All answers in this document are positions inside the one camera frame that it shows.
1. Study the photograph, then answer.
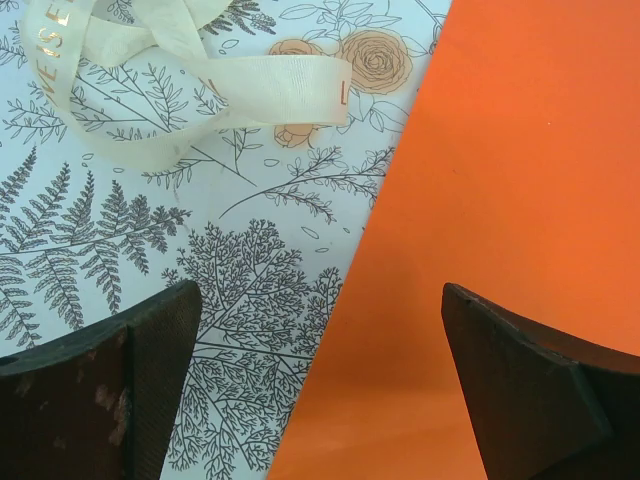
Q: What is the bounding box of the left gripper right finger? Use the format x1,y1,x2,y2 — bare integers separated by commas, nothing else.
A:
440,282,640,480

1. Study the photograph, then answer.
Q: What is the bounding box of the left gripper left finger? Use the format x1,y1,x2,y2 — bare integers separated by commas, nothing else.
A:
0,278,203,480

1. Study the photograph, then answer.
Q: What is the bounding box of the orange wrapping paper sheet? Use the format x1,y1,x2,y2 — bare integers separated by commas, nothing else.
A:
267,0,640,480

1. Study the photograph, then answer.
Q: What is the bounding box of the cream printed ribbon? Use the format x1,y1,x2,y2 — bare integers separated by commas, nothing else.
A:
19,0,351,171

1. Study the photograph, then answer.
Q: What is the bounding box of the floral print tablecloth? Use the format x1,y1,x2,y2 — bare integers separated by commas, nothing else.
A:
0,0,454,480

